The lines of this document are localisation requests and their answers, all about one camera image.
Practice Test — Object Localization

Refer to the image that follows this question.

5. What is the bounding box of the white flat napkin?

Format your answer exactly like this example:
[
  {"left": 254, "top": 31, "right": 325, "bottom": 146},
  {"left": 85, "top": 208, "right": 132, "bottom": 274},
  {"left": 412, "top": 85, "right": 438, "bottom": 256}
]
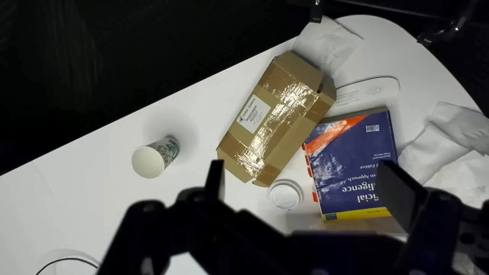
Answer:
[{"left": 293, "top": 17, "right": 366, "bottom": 86}]

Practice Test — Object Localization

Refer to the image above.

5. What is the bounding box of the white napkin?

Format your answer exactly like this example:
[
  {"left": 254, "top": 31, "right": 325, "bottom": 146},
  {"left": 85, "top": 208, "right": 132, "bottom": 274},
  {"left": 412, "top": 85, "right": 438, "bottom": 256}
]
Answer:
[
  {"left": 293, "top": 17, "right": 366, "bottom": 86},
  {"left": 396, "top": 100, "right": 489, "bottom": 211}
]

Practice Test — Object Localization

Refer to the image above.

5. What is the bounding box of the brown cardboard box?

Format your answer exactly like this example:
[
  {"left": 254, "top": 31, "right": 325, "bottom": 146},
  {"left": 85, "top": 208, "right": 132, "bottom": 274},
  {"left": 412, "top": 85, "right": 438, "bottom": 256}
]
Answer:
[{"left": 216, "top": 49, "right": 338, "bottom": 190}]

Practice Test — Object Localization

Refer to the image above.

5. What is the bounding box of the small white round lid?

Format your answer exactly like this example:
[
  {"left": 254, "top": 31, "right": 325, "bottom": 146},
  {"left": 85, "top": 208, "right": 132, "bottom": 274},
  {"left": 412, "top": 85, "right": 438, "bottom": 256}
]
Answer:
[{"left": 268, "top": 178, "right": 306, "bottom": 211}]

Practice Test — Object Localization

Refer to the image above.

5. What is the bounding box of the patterned paper cup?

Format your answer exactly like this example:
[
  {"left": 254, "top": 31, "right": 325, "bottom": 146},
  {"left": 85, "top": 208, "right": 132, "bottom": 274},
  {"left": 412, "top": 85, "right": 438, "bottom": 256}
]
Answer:
[{"left": 131, "top": 134, "right": 183, "bottom": 181}]

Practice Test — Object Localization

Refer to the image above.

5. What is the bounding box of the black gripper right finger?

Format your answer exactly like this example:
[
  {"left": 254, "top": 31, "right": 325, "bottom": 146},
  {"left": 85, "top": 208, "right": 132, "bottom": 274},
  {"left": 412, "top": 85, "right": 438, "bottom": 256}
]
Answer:
[{"left": 377, "top": 159, "right": 464, "bottom": 234}]

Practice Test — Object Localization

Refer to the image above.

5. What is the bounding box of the blue book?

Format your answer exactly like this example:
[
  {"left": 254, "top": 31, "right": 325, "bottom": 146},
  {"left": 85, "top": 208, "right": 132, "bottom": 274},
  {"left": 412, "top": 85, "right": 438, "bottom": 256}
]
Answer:
[{"left": 302, "top": 106, "right": 401, "bottom": 224}]

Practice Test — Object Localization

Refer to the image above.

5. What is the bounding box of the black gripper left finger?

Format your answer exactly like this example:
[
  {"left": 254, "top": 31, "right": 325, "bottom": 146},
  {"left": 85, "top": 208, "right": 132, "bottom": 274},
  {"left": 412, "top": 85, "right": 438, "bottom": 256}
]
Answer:
[{"left": 175, "top": 158, "right": 242, "bottom": 236}]

